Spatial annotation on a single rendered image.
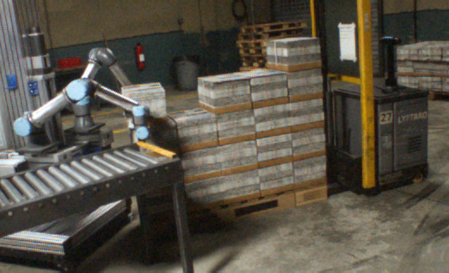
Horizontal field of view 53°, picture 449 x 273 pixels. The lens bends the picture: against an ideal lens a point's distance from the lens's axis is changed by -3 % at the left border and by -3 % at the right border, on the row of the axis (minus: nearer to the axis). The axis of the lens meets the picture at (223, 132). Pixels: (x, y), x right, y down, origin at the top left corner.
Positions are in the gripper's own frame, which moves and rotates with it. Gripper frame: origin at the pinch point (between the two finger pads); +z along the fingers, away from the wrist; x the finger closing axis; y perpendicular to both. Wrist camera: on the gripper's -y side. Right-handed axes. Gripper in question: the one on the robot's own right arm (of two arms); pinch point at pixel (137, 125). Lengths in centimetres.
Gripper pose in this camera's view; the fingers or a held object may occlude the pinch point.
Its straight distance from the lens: 312.4
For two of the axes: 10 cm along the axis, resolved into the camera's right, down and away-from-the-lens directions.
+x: -9.6, 1.5, -2.5
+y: -0.9, -9.7, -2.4
